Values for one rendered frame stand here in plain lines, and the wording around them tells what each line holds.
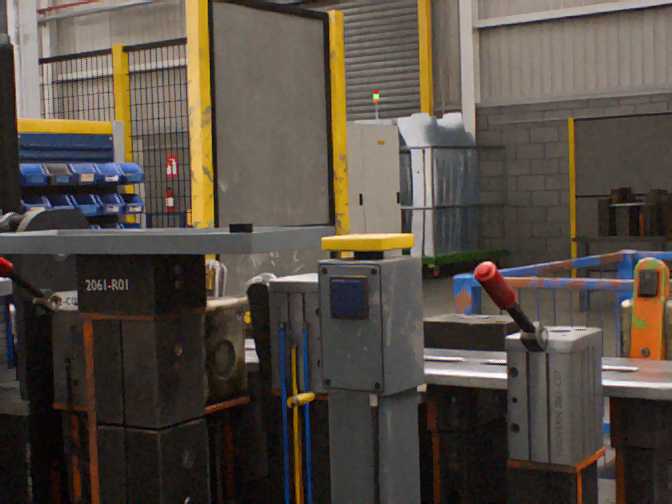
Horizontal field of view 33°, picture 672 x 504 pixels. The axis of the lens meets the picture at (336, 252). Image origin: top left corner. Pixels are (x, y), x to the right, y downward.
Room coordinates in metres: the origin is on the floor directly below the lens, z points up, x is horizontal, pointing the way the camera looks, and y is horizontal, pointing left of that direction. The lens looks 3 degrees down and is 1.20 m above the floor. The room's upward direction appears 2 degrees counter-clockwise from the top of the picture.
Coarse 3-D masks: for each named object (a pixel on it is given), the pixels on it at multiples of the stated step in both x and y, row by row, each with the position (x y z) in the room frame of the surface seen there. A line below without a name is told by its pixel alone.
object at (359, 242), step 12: (324, 240) 0.97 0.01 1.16; (336, 240) 0.97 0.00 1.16; (348, 240) 0.96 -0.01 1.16; (360, 240) 0.95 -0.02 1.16; (372, 240) 0.95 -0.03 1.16; (384, 240) 0.95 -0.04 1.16; (396, 240) 0.96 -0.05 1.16; (408, 240) 0.98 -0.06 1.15; (360, 252) 0.97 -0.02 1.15; (372, 252) 0.97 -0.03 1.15
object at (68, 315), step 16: (64, 320) 1.31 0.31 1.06; (80, 320) 1.29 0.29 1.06; (64, 336) 1.31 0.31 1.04; (80, 336) 1.29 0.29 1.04; (64, 352) 1.31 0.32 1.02; (80, 352) 1.29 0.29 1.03; (64, 368) 1.31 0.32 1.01; (80, 368) 1.29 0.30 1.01; (64, 384) 1.31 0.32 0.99; (80, 384) 1.30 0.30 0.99; (64, 400) 1.31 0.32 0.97; (80, 400) 1.30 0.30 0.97; (64, 416) 1.32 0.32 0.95; (80, 416) 1.31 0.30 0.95; (64, 432) 1.32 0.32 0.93; (80, 432) 1.31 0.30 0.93; (64, 448) 1.32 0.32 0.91; (80, 448) 1.31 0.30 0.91; (80, 464) 1.31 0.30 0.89; (80, 480) 1.31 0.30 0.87; (80, 496) 1.31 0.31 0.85
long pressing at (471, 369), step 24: (456, 360) 1.33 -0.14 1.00; (480, 360) 1.30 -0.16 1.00; (504, 360) 1.30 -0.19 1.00; (624, 360) 1.27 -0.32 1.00; (648, 360) 1.26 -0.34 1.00; (456, 384) 1.21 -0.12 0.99; (480, 384) 1.19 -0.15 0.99; (504, 384) 1.18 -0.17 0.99; (624, 384) 1.11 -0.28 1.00; (648, 384) 1.10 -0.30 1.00
